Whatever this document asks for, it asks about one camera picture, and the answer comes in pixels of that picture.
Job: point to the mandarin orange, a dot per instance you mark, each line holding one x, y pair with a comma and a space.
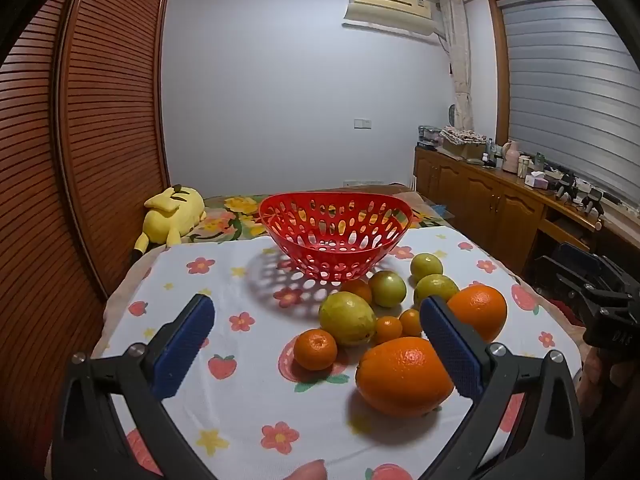
315, 350
357, 290

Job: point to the pink tissue box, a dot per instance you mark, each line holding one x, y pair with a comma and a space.
536, 181

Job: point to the yellow-green guava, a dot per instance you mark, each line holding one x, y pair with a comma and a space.
345, 317

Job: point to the person's right hand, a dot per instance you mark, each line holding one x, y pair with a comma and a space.
600, 380

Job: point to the yellow plush toy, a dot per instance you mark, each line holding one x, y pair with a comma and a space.
170, 212

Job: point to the grey window blind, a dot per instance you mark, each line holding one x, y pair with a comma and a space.
565, 85

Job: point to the red perforated plastic basket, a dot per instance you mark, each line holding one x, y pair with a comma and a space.
325, 260

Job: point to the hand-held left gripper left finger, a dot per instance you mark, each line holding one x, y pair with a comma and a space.
185, 345

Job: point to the white flower print tablecloth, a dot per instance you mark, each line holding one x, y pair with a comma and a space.
240, 280

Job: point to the floral folded cloth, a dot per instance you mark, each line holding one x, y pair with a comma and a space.
462, 134

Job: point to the blue cloth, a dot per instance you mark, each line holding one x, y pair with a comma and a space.
441, 210

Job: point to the wooden window frame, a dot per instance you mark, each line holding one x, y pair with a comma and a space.
497, 60

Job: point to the green jujube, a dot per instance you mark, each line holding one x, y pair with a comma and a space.
387, 287
435, 287
426, 266

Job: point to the white wall switch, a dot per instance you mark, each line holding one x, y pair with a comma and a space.
362, 123

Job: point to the small kumquat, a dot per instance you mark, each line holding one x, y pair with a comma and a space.
411, 322
389, 330

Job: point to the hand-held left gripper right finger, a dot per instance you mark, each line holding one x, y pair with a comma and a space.
450, 350

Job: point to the white air conditioner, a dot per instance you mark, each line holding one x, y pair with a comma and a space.
385, 5

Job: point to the wooden sideboard cabinet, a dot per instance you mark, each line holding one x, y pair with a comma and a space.
500, 205

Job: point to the cardboard box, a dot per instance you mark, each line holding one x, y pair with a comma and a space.
465, 151

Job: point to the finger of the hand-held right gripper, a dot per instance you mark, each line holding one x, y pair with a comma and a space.
560, 272
575, 250

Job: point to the white patterned curtain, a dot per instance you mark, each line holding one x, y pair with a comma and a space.
460, 60

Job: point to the pink thermos jug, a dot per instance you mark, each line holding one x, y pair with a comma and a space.
511, 157

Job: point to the large orange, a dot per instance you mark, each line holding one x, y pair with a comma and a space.
480, 310
400, 380

